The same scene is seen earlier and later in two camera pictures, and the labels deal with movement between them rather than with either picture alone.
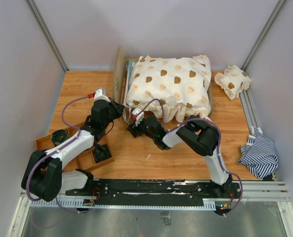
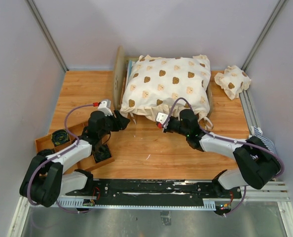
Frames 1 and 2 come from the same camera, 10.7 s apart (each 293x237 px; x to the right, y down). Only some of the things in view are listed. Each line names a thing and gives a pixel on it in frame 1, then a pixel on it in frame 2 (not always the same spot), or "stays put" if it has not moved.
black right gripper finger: (133, 130) → (167, 129)
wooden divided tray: (94, 156) stays put
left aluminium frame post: (47, 33) stays put
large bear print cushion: (182, 84) stays put
